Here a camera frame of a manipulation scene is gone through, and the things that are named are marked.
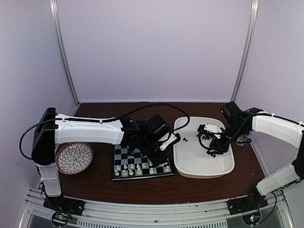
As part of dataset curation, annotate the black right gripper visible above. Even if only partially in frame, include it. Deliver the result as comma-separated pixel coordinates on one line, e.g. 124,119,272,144
207,123,247,154

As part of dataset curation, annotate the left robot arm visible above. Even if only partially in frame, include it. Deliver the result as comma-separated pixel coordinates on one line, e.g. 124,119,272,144
31,108,177,211

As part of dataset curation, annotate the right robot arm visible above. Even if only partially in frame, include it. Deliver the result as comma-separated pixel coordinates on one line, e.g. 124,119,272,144
205,102,304,210

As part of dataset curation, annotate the right circuit board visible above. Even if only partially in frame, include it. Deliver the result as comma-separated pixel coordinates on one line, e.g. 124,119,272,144
242,212,261,226

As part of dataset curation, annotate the circuit board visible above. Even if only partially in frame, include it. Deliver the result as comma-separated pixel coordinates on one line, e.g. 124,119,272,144
242,212,261,226
51,212,72,226

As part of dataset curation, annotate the left circuit board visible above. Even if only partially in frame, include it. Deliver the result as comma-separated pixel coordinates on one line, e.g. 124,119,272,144
51,212,72,226

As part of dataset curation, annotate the clear plastic cup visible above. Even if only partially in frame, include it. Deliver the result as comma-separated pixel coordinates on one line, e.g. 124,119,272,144
235,133,252,146

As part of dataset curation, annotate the white plastic tub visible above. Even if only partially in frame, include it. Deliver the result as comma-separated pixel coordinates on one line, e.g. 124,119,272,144
173,116,235,179

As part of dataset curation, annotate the black white chessboard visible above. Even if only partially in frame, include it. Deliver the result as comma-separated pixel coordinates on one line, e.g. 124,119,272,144
112,145,174,181

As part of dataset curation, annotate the patterned ceramic plate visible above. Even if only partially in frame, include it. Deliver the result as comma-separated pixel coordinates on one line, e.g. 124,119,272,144
56,142,93,175

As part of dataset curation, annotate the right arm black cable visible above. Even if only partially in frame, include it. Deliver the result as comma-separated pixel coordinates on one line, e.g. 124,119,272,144
196,133,211,150

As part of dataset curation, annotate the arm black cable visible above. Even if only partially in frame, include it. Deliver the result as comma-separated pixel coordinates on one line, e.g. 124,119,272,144
19,104,190,160
196,133,211,150

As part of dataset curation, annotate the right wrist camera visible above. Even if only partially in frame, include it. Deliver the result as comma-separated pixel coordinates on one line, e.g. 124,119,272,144
197,124,223,140

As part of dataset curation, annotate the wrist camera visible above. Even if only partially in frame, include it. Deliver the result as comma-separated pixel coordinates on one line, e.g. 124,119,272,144
197,124,223,140
158,133,181,151

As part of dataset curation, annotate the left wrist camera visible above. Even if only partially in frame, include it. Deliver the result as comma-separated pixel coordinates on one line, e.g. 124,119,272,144
158,133,181,151

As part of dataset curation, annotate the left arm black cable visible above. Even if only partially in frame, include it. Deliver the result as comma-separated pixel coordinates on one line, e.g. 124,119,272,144
19,104,190,160

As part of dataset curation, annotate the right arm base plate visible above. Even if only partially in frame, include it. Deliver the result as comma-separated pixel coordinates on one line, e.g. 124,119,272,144
227,197,268,215

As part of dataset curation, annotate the aluminium front rail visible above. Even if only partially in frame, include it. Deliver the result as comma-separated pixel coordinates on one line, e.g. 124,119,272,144
19,186,292,228

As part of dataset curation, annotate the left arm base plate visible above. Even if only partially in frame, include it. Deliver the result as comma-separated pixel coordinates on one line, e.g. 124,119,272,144
43,196,85,216

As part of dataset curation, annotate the right aluminium frame post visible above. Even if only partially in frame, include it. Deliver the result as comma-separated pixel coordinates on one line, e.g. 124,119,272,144
230,0,259,102

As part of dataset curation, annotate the aluminium frame post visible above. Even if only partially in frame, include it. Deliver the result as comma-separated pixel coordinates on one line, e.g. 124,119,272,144
49,0,80,106
230,0,259,102

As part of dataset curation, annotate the left aluminium frame post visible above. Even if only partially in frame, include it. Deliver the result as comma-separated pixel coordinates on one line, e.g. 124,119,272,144
49,0,80,106

